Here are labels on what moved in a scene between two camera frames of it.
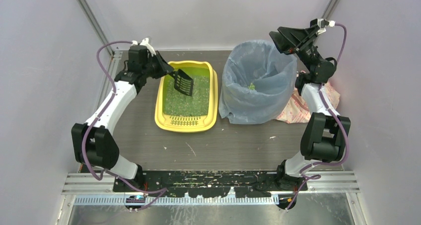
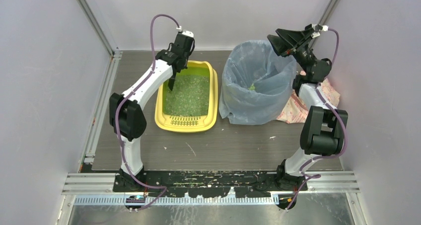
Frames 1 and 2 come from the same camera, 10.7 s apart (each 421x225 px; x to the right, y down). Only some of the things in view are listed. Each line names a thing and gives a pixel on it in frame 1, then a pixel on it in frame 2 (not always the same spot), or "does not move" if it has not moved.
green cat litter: x=176 y=103 does not move
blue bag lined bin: x=258 y=80 does not move
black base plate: x=257 y=184 does not move
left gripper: x=156 y=66 → x=175 y=64
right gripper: x=303 y=40 does not move
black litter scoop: x=182 y=82 → x=171 y=81
